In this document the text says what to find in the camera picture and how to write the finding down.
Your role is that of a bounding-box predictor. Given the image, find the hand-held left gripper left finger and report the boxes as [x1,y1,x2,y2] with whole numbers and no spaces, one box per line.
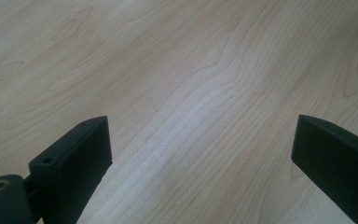
[27,115,114,224]

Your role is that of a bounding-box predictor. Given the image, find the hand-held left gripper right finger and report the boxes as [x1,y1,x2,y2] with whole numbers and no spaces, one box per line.
[290,114,358,224]

